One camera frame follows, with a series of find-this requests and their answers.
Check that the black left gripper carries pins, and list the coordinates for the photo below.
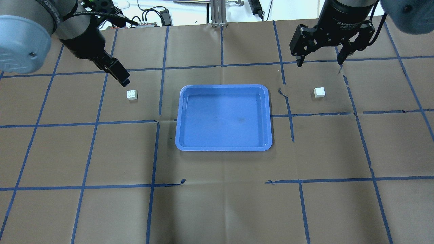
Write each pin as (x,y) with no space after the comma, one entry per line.
(82,44)

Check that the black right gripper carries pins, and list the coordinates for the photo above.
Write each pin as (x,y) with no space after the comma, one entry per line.
(342,20)

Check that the blue plastic tray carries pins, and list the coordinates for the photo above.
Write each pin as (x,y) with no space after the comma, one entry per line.
(224,118)

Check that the aluminium profile post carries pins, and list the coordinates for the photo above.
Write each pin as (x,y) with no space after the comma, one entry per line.
(218,13)

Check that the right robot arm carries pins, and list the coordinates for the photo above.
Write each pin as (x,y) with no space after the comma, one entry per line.
(413,17)

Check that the white block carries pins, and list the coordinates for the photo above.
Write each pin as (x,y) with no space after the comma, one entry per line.
(132,95)
(319,92)

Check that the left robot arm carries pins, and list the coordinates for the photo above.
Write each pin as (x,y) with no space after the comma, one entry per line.
(26,28)

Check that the black power adapter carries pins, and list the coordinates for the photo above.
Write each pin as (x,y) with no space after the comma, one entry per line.
(256,8)

